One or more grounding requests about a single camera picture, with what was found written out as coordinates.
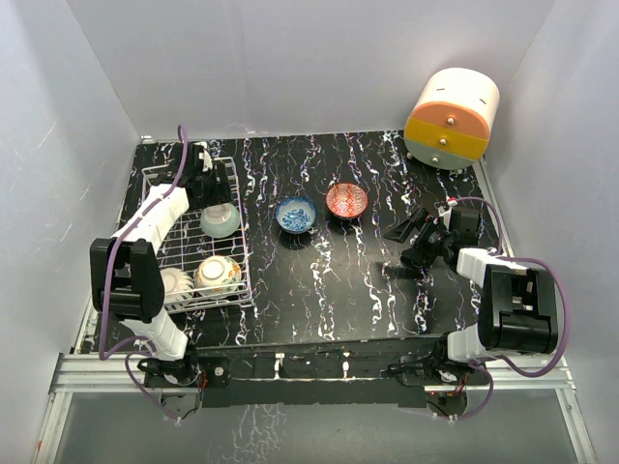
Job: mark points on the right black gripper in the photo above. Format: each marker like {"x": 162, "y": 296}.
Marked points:
{"x": 400, "y": 233}

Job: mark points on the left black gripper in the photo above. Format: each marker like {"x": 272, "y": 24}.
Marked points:
{"x": 220, "y": 189}

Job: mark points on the mint green bowl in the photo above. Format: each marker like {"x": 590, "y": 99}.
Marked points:
{"x": 220, "y": 221}

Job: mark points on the blue patterned bowl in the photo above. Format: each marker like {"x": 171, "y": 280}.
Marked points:
{"x": 296, "y": 214}

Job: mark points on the white floral bowl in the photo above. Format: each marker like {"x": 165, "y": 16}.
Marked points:
{"x": 217, "y": 277}

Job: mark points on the white bowl orange rim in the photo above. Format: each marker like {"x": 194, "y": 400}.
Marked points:
{"x": 178, "y": 285}

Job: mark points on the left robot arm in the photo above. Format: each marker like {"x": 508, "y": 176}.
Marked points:
{"x": 126, "y": 281}

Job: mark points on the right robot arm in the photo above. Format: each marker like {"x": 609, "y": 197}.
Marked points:
{"x": 518, "y": 315}

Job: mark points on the red patterned bowl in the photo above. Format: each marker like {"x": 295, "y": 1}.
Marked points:
{"x": 346, "y": 200}

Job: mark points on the round pastel drawer cabinet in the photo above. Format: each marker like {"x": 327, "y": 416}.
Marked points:
{"x": 450, "y": 125}

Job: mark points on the aluminium frame rail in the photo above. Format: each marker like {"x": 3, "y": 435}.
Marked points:
{"x": 330, "y": 363}

